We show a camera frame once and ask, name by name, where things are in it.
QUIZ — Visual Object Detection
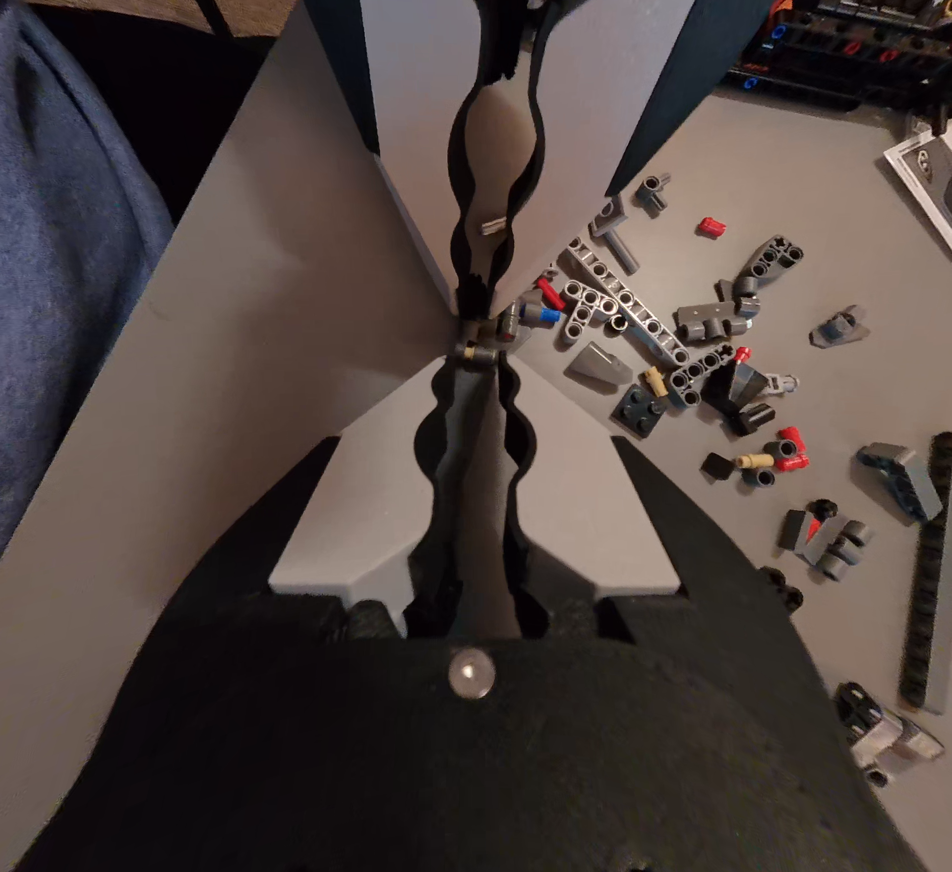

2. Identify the long dark grey lego plate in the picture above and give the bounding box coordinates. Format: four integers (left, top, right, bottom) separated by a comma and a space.
896, 429, 952, 713

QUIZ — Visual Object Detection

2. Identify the dark grey lego hinge plate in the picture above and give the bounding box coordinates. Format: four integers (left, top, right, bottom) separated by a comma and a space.
675, 281, 760, 345

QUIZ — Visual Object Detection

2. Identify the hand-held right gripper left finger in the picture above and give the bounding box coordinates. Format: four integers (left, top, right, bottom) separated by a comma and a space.
268, 355, 458, 639

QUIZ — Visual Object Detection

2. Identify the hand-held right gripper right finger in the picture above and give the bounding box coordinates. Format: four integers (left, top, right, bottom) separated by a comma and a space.
497, 350, 681, 639

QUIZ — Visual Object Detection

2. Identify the lego car chassis assembly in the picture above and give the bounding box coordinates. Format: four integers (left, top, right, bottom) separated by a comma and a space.
725, 0, 952, 111

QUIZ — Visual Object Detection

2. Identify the black square lego plate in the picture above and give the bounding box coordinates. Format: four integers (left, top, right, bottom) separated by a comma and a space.
611, 366, 670, 439

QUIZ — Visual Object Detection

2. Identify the shiny grey curved lego piece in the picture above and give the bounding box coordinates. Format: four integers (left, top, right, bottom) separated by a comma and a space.
808, 304, 871, 350

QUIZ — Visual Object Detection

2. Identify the dark grey lego connector block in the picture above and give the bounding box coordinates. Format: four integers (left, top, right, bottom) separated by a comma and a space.
833, 680, 947, 787

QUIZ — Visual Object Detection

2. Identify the light grey T-shaped lego beam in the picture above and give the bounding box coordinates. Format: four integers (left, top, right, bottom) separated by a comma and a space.
561, 279, 622, 345

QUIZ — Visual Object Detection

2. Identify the grey curved lego slope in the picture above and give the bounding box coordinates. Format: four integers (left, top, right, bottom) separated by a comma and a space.
564, 342, 635, 391

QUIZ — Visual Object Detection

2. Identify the sticker sheet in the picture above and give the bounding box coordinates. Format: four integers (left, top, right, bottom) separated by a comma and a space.
884, 128, 952, 252

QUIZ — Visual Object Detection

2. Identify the long light grey lego beam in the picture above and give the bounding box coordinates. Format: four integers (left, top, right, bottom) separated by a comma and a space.
567, 237, 693, 367

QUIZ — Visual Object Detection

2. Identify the dark grey cross-hole lego beam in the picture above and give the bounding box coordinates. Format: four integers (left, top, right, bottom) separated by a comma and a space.
732, 234, 806, 296

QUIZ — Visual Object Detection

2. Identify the light grey angled lego beam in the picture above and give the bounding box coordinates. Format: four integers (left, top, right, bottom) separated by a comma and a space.
667, 344, 739, 408

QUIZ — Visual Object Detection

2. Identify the long dark grey lego beam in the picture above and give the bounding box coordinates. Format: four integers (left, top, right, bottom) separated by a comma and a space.
435, 339, 514, 639

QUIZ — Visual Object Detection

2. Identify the large black lego slope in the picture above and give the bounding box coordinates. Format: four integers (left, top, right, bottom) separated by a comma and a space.
703, 359, 771, 415

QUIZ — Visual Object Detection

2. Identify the dark grey lego wedge panel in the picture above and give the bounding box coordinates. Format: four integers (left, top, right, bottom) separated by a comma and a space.
854, 441, 946, 525

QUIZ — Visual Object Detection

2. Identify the red lego elbow connector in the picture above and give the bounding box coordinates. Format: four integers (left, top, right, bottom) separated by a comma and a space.
773, 426, 812, 473

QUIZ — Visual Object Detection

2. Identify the grey square lego plate bar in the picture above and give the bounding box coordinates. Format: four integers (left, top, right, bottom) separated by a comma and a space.
590, 194, 642, 276

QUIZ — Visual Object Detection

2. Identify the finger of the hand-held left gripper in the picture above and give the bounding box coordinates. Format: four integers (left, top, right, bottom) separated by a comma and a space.
350, 0, 488, 315
483, 0, 702, 315

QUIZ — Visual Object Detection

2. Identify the grey lego connector blue pin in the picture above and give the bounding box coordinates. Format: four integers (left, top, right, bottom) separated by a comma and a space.
497, 291, 564, 344

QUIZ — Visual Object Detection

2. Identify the dark grey lego hinge piece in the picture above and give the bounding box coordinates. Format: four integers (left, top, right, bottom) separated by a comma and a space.
777, 499, 875, 584

